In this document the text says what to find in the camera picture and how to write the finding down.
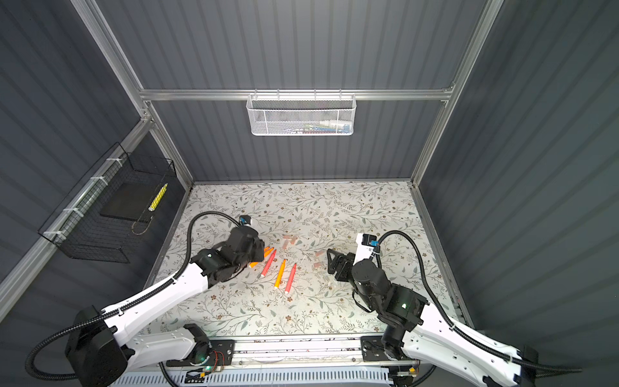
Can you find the pink marker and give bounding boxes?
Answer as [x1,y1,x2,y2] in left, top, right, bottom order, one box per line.
[285,264,298,294]
[260,249,277,278]

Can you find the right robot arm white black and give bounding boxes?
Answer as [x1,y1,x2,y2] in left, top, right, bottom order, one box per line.
[327,249,536,386]

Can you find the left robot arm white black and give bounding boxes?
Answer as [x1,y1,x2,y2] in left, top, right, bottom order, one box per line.
[65,226,265,386]

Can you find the orange marker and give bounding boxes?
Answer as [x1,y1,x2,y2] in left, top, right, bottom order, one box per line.
[274,259,287,289]
[249,248,274,268]

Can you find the orange marker middle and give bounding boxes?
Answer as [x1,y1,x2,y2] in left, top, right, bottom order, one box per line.
[274,259,287,289]

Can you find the yellow marker in basket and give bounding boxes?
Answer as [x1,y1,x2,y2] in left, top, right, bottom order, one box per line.
[148,183,169,212]

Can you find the black foam pad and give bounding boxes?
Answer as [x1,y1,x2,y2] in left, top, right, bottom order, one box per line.
[99,183,158,223]

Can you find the items in white basket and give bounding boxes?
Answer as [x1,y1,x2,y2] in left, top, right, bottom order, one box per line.
[284,120,354,135]

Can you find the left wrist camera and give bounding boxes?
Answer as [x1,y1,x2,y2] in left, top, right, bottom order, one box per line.
[240,214,252,226]

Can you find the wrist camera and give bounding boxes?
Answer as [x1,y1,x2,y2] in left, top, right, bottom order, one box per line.
[240,214,252,226]
[354,233,378,264]

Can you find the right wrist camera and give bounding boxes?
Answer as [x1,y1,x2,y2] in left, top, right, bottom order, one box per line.
[354,233,378,264]

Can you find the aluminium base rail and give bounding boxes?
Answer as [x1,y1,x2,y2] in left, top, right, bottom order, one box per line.
[105,333,485,369]

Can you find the white vented cable duct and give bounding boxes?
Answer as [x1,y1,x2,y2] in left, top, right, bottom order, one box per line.
[108,367,393,387]

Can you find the white wire mesh basket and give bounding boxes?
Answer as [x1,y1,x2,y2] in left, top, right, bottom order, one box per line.
[246,94,357,136]

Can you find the black wire mesh basket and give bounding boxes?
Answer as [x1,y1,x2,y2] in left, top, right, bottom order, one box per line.
[39,144,177,264]

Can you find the left black corrugated cable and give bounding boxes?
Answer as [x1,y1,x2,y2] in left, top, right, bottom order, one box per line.
[25,210,243,382]

